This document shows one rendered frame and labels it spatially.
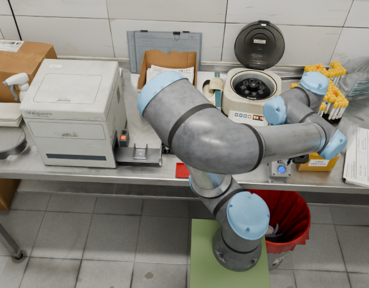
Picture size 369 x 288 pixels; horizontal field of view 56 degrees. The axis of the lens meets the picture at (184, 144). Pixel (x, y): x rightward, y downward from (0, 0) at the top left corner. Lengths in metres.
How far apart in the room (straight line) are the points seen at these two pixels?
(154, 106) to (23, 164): 0.91
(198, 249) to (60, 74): 0.76
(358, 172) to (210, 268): 0.69
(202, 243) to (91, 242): 1.17
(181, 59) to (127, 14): 0.31
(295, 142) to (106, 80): 0.73
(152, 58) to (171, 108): 1.07
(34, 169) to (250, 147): 0.99
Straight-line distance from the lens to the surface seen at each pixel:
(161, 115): 0.64
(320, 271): 2.23
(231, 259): 1.08
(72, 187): 2.12
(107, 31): 1.73
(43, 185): 2.18
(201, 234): 1.16
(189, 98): 0.63
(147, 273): 2.09
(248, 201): 0.97
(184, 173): 1.33
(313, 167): 1.41
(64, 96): 1.23
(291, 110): 0.95
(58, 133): 1.27
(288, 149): 0.75
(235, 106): 1.48
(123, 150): 1.36
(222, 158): 0.60
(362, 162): 1.52
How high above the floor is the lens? 1.94
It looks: 48 degrees down
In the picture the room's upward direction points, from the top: 1 degrees clockwise
